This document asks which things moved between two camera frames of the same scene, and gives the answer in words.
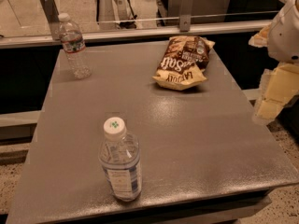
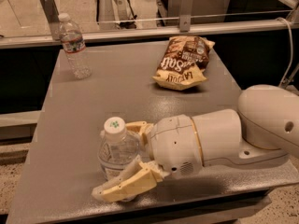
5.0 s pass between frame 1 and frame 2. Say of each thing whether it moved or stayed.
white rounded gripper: moved
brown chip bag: stayed
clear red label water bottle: stayed
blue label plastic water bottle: stayed
